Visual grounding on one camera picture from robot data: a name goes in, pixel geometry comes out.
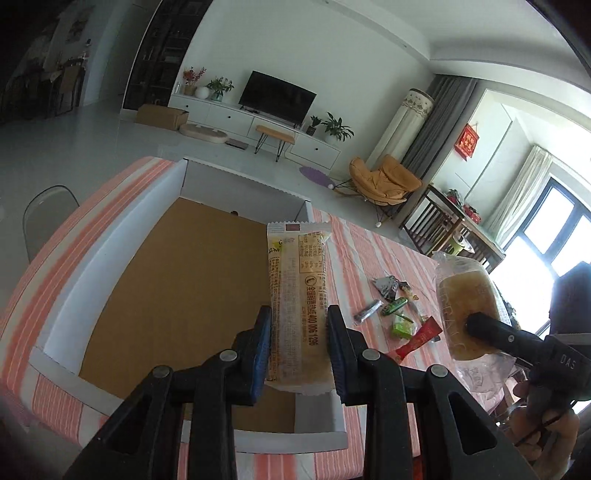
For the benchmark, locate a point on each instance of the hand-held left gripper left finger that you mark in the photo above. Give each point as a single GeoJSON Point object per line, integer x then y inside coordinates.
{"type": "Point", "coordinates": [262, 350]}

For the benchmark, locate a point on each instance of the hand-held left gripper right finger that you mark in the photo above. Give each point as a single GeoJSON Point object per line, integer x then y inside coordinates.
{"type": "Point", "coordinates": [337, 350]}

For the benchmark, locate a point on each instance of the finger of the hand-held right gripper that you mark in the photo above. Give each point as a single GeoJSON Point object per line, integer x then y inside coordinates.
{"type": "Point", "coordinates": [503, 337]}

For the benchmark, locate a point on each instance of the clear bread packet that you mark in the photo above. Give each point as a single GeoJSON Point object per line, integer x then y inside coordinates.
{"type": "Point", "coordinates": [461, 286]}

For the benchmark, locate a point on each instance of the beige long snack packet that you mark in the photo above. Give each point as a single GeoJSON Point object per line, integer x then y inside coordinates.
{"type": "Point", "coordinates": [295, 286]}

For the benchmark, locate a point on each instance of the white cardboard box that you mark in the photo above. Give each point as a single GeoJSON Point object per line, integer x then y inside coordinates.
{"type": "Point", "coordinates": [184, 277]}

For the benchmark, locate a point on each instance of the person's right hand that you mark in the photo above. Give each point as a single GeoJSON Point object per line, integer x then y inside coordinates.
{"type": "Point", "coordinates": [524, 429]}

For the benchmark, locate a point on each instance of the dark snack bar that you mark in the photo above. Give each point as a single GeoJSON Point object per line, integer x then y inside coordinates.
{"type": "Point", "coordinates": [368, 311]}

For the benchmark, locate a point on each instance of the person's dark clothing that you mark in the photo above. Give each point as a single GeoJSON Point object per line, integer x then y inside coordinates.
{"type": "Point", "coordinates": [572, 300]}

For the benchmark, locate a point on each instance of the light green snack packet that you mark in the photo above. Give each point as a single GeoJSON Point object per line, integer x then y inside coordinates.
{"type": "Point", "coordinates": [402, 328]}

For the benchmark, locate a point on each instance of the green candy wrapper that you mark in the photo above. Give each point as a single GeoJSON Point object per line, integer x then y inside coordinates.
{"type": "Point", "coordinates": [394, 306]}

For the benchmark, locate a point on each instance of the red sachet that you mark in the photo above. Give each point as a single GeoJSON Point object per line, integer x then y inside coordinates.
{"type": "Point", "coordinates": [418, 340]}

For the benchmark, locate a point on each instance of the grey black snack packet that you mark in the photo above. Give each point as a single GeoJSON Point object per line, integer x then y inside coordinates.
{"type": "Point", "coordinates": [385, 285]}

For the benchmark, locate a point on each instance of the orange striped tablecloth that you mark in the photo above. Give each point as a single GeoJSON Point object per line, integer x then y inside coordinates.
{"type": "Point", "coordinates": [369, 249]}

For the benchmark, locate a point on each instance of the black framed window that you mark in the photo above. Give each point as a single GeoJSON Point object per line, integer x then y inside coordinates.
{"type": "Point", "coordinates": [558, 217]}

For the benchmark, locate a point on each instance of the dark wooden chair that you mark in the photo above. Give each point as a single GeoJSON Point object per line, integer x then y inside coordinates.
{"type": "Point", "coordinates": [429, 217]}

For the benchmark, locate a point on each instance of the white sheer curtain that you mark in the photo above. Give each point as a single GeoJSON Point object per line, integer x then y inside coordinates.
{"type": "Point", "coordinates": [521, 194]}

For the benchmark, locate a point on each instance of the purple floor mat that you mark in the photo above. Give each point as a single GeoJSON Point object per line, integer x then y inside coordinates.
{"type": "Point", "coordinates": [316, 176]}

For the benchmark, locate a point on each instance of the orange lounge chair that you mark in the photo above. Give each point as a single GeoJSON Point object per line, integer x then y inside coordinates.
{"type": "Point", "coordinates": [392, 177]}

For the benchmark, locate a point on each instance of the grey floor scale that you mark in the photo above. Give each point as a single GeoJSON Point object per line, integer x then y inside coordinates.
{"type": "Point", "coordinates": [236, 144]}

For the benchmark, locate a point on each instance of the wooden bench with metal legs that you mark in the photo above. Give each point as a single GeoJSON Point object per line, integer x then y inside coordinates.
{"type": "Point", "coordinates": [274, 131]}

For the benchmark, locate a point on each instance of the large leafy potted plant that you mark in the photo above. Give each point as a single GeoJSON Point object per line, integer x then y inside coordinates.
{"type": "Point", "coordinates": [336, 127]}

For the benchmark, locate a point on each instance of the grey curtain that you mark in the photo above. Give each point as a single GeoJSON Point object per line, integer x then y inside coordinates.
{"type": "Point", "coordinates": [443, 120]}

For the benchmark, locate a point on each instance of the white round floor pad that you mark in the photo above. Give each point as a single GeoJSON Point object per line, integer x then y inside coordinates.
{"type": "Point", "coordinates": [203, 133]}

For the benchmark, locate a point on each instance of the small potted plant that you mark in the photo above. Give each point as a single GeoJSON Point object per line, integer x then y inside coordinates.
{"type": "Point", "coordinates": [313, 125]}

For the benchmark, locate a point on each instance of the covered standing air conditioner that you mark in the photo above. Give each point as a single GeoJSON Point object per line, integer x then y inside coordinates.
{"type": "Point", "coordinates": [406, 120]}

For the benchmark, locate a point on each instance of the white television cabinet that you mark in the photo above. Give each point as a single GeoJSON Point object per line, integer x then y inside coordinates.
{"type": "Point", "coordinates": [217, 113]}

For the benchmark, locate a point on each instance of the grey chair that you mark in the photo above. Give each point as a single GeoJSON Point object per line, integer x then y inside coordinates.
{"type": "Point", "coordinates": [46, 217]}

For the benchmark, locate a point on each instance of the black television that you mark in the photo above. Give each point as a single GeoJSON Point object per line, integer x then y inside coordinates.
{"type": "Point", "coordinates": [277, 97]}

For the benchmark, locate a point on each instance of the brown cardboard box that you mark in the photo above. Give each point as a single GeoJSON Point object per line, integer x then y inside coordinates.
{"type": "Point", "coordinates": [159, 116]}

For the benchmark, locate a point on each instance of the white round vase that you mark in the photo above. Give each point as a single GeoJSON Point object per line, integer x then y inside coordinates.
{"type": "Point", "coordinates": [202, 92]}

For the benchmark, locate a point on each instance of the green potted plant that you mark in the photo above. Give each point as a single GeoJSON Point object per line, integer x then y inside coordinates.
{"type": "Point", "coordinates": [219, 87]}

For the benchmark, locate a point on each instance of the red flower plant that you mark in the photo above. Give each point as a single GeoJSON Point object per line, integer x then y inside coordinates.
{"type": "Point", "coordinates": [191, 78]}

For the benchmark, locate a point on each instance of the dark shelving unit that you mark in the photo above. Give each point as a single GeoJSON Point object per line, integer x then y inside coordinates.
{"type": "Point", "coordinates": [157, 55]}

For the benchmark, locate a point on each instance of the wooden dining chair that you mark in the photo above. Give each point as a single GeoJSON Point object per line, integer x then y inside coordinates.
{"type": "Point", "coordinates": [69, 87]}

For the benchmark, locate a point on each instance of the red wall hanging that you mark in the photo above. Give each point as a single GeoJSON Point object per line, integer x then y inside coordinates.
{"type": "Point", "coordinates": [466, 141]}

